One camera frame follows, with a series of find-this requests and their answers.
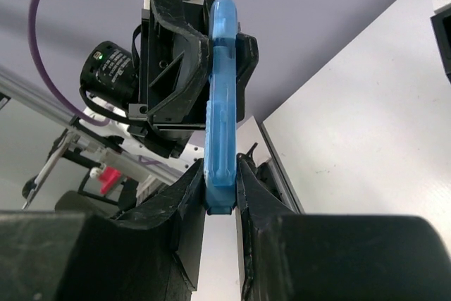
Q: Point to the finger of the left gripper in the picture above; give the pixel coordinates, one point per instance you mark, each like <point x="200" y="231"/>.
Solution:
<point x="247" y="58"/>
<point x="178" y="58"/>

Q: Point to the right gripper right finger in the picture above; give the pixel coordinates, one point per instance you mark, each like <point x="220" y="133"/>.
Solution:
<point x="291" y="256"/>

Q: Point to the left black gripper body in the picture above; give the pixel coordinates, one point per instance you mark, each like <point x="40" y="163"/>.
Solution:
<point x="169" y="140"/>

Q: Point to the blue utility knife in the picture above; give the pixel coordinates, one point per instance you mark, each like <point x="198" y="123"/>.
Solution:
<point x="221" y="112"/>

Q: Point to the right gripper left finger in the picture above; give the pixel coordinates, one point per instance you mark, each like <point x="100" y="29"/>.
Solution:
<point x="151" y="252"/>

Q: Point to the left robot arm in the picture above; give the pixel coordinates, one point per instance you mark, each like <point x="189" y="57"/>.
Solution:
<point x="111" y="74"/>

